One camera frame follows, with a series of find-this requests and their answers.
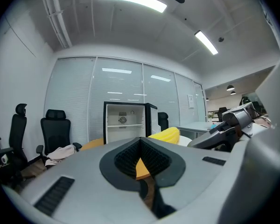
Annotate yellow corn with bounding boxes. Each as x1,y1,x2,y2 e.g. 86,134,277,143
148,126,181,145

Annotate small white device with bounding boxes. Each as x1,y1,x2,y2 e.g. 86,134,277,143
0,154,10,167

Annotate white paper notice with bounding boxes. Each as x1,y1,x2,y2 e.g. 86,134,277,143
187,94,196,110

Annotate glass partition with blinds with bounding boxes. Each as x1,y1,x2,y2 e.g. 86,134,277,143
43,56,207,145

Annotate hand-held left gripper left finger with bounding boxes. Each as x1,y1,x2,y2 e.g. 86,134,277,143
2,136,160,224

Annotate black mini fridge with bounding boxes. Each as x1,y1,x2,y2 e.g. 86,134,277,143
103,101,158,145

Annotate white ceiling pipes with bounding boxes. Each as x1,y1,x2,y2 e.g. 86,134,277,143
40,0,73,49

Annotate black office chair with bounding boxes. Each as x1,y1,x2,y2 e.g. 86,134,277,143
35,109,83,166
0,103,29,189
157,112,169,132
217,106,228,122

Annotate white office desk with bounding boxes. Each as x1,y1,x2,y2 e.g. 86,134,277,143
176,121,222,140

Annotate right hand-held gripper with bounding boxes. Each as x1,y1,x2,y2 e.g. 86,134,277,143
187,102,271,152

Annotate white plate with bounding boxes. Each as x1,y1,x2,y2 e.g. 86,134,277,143
178,135,193,147

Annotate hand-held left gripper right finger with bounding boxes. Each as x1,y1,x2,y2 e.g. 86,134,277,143
140,136,233,219

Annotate beige cloth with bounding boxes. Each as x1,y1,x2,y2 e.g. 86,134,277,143
44,144,77,167

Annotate round orange table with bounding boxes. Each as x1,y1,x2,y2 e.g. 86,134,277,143
80,138,153,181

